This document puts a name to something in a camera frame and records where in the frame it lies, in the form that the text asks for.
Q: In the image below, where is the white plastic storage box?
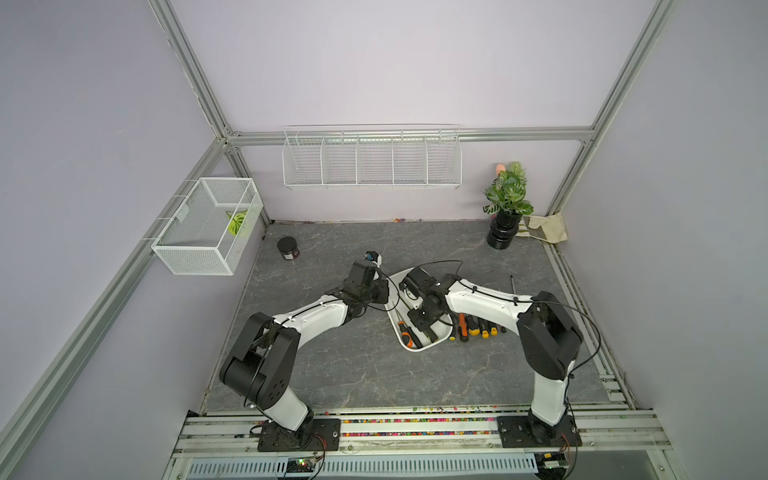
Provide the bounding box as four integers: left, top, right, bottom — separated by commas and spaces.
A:
385, 266, 454, 353

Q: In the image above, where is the grey orange collar screwdriver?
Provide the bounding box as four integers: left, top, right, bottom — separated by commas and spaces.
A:
405, 323, 439, 350

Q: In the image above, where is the short black yellow screwdriver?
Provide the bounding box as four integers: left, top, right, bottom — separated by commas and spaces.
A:
467, 316, 480, 336

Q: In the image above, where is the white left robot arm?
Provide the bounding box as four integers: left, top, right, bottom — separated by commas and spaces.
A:
219, 251, 389, 435

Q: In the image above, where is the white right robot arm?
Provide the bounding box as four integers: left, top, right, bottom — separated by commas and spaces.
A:
391, 267, 583, 428

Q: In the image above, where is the black orange screwdriver in box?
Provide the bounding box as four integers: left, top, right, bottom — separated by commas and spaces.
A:
398, 321, 415, 349

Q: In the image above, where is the small black jar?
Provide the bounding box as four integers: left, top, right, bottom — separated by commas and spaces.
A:
277, 236, 300, 261

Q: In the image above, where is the black glossy plant pot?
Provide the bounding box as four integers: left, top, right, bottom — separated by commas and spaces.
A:
486, 210, 522, 250

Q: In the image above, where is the green artificial plant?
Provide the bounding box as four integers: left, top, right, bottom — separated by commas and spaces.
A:
483, 161, 534, 215

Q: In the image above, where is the cream work glove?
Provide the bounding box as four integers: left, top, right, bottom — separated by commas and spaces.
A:
521, 213, 568, 244

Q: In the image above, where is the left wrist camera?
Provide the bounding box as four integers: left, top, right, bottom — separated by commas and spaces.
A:
365, 251, 382, 267

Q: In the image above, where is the long white wire shelf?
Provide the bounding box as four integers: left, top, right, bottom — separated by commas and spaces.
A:
282, 124, 463, 189

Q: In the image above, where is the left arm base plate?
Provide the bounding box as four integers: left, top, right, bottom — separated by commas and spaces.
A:
257, 417, 341, 453

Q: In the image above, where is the white wire basket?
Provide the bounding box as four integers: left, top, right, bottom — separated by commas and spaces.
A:
151, 177, 263, 276

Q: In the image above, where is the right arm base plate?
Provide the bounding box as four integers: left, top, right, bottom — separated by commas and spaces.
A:
497, 414, 583, 449

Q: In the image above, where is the aluminium rail base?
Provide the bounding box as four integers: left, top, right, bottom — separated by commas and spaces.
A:
164, 404, 687, 479

